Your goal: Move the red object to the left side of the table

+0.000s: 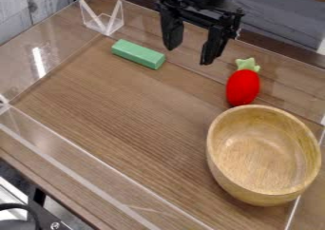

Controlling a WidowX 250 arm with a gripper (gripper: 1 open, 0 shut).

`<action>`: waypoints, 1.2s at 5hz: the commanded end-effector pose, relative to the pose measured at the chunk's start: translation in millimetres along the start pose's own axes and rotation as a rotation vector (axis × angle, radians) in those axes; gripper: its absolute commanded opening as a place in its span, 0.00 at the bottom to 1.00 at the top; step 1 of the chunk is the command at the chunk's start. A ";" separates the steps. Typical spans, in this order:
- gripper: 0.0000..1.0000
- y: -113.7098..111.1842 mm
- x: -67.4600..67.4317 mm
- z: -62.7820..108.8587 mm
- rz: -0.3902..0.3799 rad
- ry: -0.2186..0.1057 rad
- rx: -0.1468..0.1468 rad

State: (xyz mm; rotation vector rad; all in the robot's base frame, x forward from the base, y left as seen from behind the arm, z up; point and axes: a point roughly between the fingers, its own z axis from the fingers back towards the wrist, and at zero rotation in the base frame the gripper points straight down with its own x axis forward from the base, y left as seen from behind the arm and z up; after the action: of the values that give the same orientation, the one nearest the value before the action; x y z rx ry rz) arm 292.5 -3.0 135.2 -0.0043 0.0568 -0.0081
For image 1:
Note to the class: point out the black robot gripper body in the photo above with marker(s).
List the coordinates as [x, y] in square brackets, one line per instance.
[200, 12]

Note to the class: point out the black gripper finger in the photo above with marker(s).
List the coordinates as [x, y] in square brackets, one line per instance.
[172, 28]
[214, 45]

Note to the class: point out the red plush strawberry toy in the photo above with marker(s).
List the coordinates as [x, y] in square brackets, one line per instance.
[243, 83]

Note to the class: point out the green rectangular block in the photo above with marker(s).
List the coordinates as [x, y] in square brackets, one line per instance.
[138, 54]

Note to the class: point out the light wooden bowl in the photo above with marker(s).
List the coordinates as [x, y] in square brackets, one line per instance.
[263, 154]

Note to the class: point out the clear acrylic table enclosure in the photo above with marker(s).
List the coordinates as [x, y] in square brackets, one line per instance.
[108, 135]

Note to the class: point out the black table leg bracket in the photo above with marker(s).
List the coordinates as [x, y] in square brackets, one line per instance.
[48, 221]

